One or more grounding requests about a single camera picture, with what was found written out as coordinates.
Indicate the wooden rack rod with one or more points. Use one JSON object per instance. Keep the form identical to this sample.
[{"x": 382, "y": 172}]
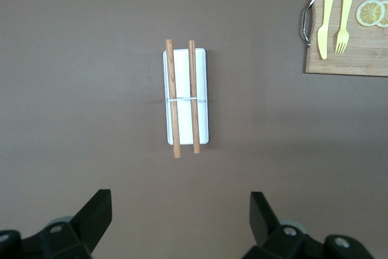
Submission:
[
  {"x": 173, "y": 113},
  {"x": 194, "y": 113}
]

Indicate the wooden cutting board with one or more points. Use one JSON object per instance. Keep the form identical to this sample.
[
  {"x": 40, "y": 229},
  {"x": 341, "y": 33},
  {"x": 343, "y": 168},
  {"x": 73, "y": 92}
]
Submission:
[{"x": 363, "y": 59}]

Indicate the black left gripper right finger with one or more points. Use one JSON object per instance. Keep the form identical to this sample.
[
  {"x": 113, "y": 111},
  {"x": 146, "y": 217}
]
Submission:
[{"x": 263, "y": 225}]

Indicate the white rack tray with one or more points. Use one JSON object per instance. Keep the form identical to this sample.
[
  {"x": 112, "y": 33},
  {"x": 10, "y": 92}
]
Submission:
[{"x": 183, "y": 83}]

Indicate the yellow plastic fork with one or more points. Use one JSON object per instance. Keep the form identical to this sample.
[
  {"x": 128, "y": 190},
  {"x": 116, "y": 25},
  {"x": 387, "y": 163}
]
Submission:
[{"x": 345, "y": 13}]

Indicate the dried lemon slice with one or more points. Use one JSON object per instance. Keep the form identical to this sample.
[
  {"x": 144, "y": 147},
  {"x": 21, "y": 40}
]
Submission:
[
  {"x": 369, "y": 13},
  {"x": 385, "y": 21}
]

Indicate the yellow plastic knife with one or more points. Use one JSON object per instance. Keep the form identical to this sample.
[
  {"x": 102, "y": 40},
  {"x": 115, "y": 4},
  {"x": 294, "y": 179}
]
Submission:
[{"x": 324, "y": 34}]

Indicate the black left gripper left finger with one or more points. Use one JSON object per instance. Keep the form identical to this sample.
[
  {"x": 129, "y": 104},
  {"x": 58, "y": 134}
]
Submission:
[{"x": 91, "y": 225}]

